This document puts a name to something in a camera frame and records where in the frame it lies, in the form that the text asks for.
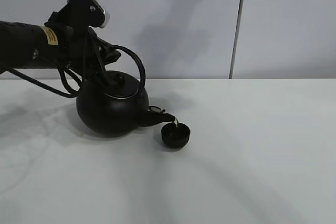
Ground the black looped cable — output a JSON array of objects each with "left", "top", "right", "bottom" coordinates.
[{"left": 0, "top": 61, "right": 85, "bottom": 99}]

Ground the black round teapot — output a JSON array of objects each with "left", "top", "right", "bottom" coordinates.
[{"left": 76, "top": 45, "right": 176, "bottom": 137}]

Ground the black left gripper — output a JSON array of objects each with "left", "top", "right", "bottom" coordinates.
[{"left": 43, "top": 11, "right": 121, "bottom": 87}]

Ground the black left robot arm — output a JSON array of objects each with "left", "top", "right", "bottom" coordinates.
[{"left": 1, "top": 10, "right": 121, "bottom": 79}]

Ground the small black teacup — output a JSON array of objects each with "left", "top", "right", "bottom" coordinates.
[{"left": 161, "top": 122, "right": 191, "bottom": 149}]

